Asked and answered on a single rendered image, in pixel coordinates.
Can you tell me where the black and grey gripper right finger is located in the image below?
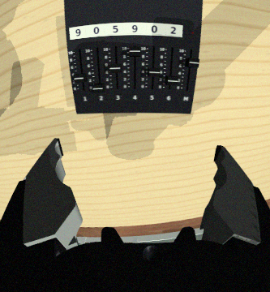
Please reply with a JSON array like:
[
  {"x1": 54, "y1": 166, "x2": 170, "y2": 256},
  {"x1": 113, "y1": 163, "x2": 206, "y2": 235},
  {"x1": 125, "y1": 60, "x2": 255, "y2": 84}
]
[{"x1": 200, "y1": 145, "x2": 270, "y2": 292}]

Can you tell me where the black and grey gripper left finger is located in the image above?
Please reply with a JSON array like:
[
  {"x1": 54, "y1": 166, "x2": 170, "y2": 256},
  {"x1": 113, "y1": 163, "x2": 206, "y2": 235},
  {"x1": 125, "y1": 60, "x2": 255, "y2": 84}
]
[{"x1": 0, "y1": 138, "x2": 83, "y2": 292}]

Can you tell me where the black lighting desk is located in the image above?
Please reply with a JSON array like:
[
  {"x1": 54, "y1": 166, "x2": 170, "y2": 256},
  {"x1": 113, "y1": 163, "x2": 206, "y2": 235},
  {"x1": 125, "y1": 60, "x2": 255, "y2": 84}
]
[{"x1": 64, "y1": 0, "x2": 203, "y2": 114}]

